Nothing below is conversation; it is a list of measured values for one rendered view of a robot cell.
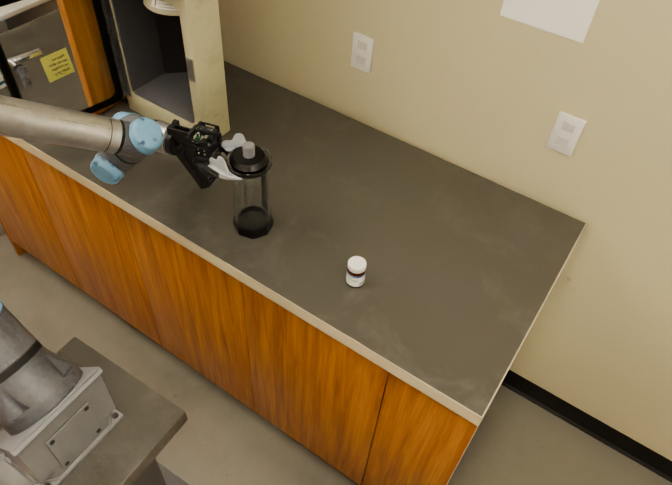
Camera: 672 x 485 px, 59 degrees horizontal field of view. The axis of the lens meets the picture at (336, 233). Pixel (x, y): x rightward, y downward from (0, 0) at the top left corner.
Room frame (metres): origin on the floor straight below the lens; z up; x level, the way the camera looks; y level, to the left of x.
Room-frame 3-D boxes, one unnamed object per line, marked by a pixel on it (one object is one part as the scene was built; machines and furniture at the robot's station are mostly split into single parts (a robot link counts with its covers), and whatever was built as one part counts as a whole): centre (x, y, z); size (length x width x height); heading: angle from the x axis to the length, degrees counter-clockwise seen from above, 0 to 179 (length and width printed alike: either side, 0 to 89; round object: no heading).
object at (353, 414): (1.40, 0.36, 0.45); 2.05 x 0.67 x 0.90; 59
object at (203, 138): (1.10, 0.36, 1.17); 0.12 x 0.08 x 0.09; 75
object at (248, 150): (1.06, 0.22, 1.18); 0.09 x 0.09 x 0.07
